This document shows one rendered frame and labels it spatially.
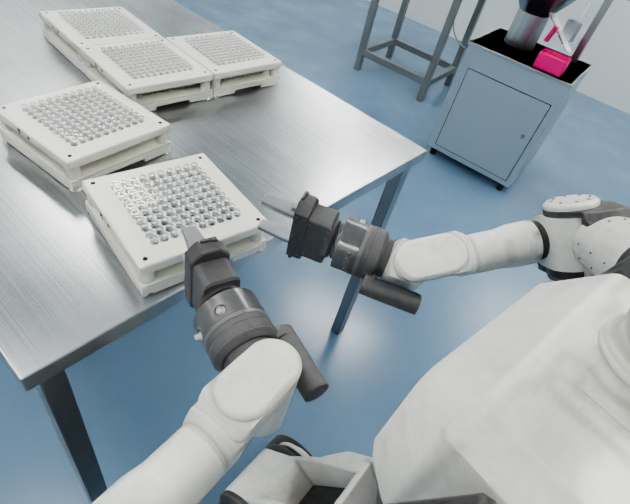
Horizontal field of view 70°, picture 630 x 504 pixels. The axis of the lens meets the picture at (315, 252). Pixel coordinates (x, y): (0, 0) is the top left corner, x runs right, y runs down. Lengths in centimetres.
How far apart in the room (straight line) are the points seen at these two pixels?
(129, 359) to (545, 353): 159
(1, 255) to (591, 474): 84
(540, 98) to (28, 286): 269
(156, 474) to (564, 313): 37
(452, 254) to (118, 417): 128
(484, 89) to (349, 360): 190
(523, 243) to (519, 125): 230
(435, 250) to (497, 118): 240
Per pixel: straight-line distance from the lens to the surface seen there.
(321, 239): 71
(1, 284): 86
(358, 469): 76
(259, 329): 54
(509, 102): 302
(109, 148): 100
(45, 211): 97
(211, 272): 59
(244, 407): 47
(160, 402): 170
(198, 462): 48
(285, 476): 86
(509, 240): 76
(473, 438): 29
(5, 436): 175
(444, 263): 69
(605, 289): 43
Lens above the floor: 151
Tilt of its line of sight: 43 degrees down
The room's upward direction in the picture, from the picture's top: 16 degrees clockwise
